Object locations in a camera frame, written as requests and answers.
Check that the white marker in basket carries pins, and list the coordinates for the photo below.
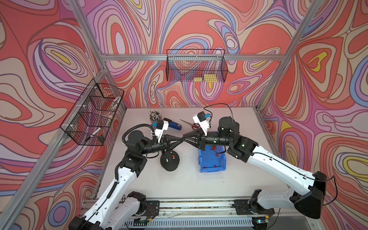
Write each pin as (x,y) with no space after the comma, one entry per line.
(91,135)

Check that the yellow sticky note pad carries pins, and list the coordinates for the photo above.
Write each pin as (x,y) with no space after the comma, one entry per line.
(210,78)

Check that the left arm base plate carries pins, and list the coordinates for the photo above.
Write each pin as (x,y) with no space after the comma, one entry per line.
(133,207)

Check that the red handled scissors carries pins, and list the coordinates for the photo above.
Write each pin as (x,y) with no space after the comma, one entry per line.
(191,124)

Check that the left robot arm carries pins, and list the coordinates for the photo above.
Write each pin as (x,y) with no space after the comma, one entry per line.
(115,207)

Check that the blue plastic bin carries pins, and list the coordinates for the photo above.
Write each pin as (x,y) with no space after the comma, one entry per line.
(212,159)

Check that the black wire basket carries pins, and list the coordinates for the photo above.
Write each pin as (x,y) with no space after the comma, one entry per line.
(96,107)
(187,65)

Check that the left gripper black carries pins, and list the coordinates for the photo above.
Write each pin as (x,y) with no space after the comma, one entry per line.
(163,145)

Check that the black round screw base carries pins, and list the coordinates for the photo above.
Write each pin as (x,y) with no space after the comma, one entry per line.
(172,164)

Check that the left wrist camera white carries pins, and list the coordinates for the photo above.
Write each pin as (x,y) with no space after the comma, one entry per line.
(159,127)

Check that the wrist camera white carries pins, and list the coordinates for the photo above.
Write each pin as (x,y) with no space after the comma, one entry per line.
(159,127)
(202,120)

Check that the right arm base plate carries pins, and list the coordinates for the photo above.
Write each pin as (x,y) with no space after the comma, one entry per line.
(246,207)

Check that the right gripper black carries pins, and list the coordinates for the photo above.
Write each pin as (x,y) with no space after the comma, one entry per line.
(191,136)

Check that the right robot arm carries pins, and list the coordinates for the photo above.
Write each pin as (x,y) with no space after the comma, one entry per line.
(306,190)

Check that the metal pen cup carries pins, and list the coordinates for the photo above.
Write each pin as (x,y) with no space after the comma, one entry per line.
(155,115)

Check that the black wire basket left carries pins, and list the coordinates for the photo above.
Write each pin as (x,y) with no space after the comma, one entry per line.
(96,107)

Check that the blue black stapler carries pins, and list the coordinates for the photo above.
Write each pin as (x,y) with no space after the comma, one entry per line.
(173,124)

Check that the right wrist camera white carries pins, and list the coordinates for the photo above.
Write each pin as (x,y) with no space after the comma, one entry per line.
(202,120)

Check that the black wire basket back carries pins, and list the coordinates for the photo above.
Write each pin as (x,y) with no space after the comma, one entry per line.
(187,65)

